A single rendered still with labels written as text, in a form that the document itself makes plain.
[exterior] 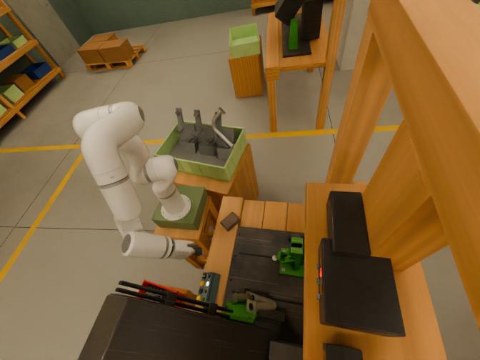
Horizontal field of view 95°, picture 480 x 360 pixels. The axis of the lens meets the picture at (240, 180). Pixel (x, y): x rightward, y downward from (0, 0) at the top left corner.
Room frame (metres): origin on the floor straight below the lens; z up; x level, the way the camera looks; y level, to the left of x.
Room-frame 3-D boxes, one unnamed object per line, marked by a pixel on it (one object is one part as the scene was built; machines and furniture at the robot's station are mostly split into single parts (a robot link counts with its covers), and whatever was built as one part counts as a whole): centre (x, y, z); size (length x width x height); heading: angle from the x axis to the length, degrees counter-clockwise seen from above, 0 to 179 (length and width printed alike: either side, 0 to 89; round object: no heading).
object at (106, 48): (6.09, 2.03, 0.22); 1.20 x 0.81 x 0.44; 67
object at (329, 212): (0.17, -0.20, 1.60); 0.15 x 0.07 x 0.07; 157
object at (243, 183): (1.29, 0.26, 0.40); 0.68 x 0.52 x 0.79; 57
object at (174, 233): (0.79, 0.44, 0.83); 0.32 x 0.32 x 0.04; 69
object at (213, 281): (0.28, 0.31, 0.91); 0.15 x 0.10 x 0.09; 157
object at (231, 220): (0.62, 0.13, 0.91); 0.10 x 0.08 x 0.03; 117
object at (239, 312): (0.08, 0.14, 1.17); 0.13 x 0.12 x 0.20; 157
